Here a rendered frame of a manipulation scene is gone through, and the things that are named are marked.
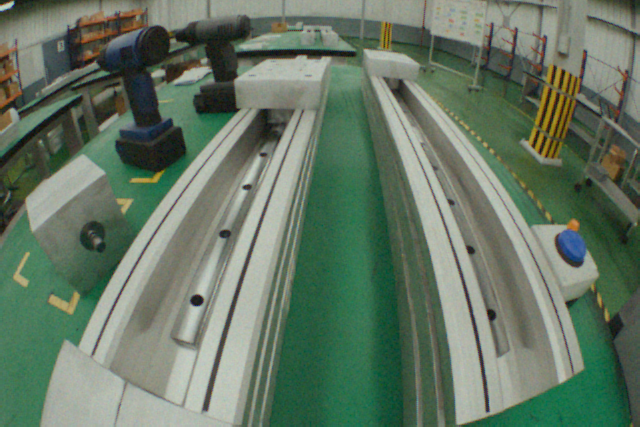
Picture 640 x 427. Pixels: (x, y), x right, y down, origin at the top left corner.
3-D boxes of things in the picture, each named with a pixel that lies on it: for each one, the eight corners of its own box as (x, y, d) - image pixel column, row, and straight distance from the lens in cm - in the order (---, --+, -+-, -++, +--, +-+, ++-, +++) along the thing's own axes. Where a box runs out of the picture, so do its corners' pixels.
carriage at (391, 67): (415, 93, 61) (419, 64, 60) (366, 87, 59) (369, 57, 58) (401, 77, 76) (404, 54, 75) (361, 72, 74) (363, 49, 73)
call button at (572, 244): (582, 267, 32) (593, 253, 31) (563, 271, 28) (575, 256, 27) (567, 240, 33) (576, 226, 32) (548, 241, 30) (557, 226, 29)
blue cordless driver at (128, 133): (164, 176, 42) (135, 28, 37) (103, 159, 57) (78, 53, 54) (193, 152, 46) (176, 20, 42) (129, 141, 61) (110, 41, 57)
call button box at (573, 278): (569, 309, 36) (602, 273, 32) (516, 325, 28) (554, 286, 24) (547, 258, 38) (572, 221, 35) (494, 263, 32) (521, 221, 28)
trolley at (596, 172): (630, 232, 361) (667, 154, 348) (624, 247, 309) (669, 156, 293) (580, 178, 371) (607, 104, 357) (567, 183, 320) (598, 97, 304)
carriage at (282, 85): (319, 130, 35) (320, 79, 33) (238, 127, 37) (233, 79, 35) (326, 95, 50) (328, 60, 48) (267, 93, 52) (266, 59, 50)
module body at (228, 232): (268, 429, 20) (239, 425, 12) (145, 388, 24) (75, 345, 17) (330, 84, 82) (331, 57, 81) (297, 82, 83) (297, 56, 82)
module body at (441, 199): (512, 404, 26) (586, 366, 20) (401, 433, 21) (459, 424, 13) (392, 90, 84) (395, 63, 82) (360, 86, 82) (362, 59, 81)
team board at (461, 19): (419, 71, 646) (427, -8, 646) (433, 72, 681) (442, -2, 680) (468, 92, 547) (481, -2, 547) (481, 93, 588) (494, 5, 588)
